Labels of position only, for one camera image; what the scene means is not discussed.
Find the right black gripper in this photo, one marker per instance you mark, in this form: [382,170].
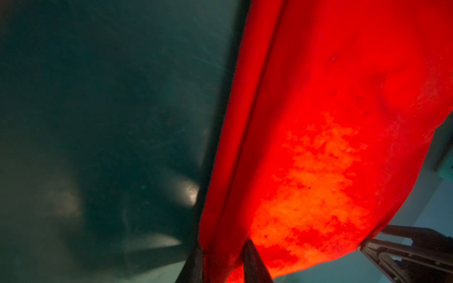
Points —
[409,264]

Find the red t-shirt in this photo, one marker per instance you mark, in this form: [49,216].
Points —
[332,111]

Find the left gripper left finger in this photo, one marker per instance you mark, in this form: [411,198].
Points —
[192,271]

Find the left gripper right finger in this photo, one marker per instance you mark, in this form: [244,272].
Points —
[255,270]

